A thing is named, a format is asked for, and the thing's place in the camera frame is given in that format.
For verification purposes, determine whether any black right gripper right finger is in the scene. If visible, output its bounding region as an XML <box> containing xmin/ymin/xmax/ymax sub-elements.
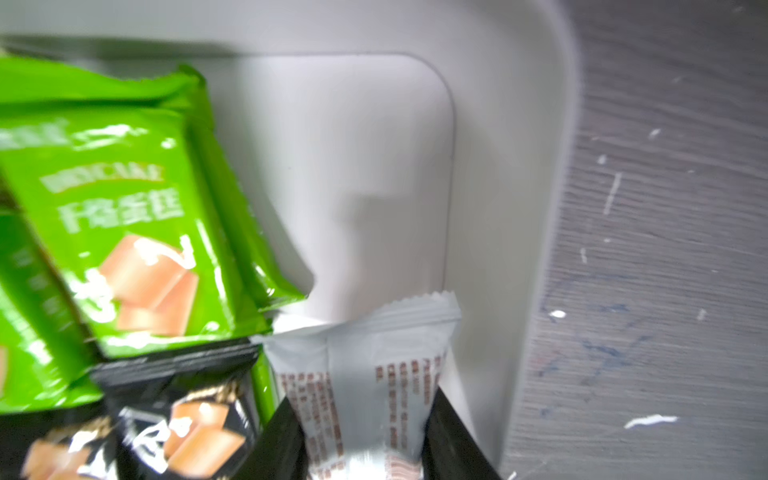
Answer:
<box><xmin>422</xmin><ymin>389</ymin><xmax>501</xmax><ymax>480</ymax></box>

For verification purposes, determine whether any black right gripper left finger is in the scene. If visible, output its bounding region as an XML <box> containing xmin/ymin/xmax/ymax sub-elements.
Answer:
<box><xmin>234</xmin><ymin>398</ymin><xmax>309</xmax><ymax>480</ymax></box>

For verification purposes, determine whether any white cookie packet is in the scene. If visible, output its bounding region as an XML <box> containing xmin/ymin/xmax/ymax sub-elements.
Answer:
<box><xmin>251</xmin><ymin>291</ymin><xmax>462</xmax><ymax>479</ymax></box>

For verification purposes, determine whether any white storage box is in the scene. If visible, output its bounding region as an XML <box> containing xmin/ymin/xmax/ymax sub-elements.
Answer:
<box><xmin>1</xmin><ymin>1</ymin><xmax>580</xmax><ymax>465</ymax></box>

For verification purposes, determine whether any black cookie packet middle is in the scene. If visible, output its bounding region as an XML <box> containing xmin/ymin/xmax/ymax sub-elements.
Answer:
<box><xmin>91</xmin><ymin>342</ymin><xmax>260</xmax><ymax>479</ymax></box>

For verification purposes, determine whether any black cookie packet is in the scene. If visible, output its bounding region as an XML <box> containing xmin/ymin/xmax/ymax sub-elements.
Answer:
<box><xmin>91</xmin><ymin>342</ymin><xmax>260</xmax><ymax>479</ymax></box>
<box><xmin>1</xmin><ymin>402</ymin><xmax>119</xmax><ymax>479</ymax></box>

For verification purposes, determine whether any black cookie packet left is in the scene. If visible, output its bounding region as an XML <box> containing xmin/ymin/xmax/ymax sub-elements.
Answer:
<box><xmin>1</xmin><ymin>402</ymin><xmax>119</xmax><ymax>479</ymax></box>

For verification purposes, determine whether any green cookie packet middle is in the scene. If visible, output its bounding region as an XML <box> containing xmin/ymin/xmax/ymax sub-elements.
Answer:
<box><xmin>1</xmin><ymin>56</ymin><xmax>303</xmax><ymax>359</ymax></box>

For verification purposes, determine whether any green cookie packet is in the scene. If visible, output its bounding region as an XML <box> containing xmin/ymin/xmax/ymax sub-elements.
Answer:
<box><xmin>1</xmin><ymin>206</ymin><xmax>102</xmax><ymax>414</ymax></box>
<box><xmin>1</xmin><ymin>56</ymin><xmax>303</xmax><ymax>359</ymax></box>

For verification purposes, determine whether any green cookie packet left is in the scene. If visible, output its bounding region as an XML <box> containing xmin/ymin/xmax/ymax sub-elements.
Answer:
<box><xmin>1</xmin><ymin>206</ymin><xmax>102</xmax><ymax>414</ymax></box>

